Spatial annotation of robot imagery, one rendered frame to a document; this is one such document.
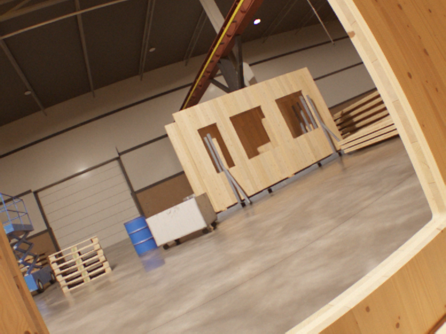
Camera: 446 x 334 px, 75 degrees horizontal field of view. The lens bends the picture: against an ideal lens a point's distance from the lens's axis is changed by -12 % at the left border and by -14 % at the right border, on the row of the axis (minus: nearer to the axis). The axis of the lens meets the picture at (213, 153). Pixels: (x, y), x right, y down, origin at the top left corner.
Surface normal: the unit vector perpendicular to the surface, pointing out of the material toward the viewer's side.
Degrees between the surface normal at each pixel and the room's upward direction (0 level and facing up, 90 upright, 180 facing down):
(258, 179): 90
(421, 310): 90
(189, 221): 90
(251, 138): 90
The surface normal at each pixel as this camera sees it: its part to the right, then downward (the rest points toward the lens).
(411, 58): 0.26, -0.21
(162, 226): -0.27, 0.03
